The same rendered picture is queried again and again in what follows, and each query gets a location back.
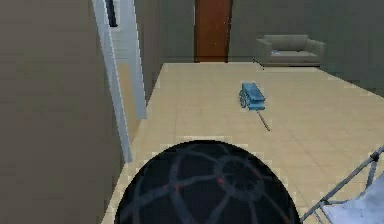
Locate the small blue white object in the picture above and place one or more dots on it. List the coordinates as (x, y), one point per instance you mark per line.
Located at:
(275, 52)

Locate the dark framed picture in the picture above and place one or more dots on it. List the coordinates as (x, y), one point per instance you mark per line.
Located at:
(111, 12)

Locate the large black patterned ball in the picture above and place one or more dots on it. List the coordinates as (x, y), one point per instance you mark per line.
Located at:
(206, 190)

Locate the grey sofa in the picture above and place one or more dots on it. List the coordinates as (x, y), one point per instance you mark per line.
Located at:
(290, 50)

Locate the brown wooden door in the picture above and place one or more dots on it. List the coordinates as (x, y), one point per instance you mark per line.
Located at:
(213, 30)

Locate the blue toy wagon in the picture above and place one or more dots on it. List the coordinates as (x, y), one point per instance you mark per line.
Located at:
(252, 95)

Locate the grey metal frame chair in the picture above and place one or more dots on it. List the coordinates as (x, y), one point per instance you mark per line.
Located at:
(358, 196)

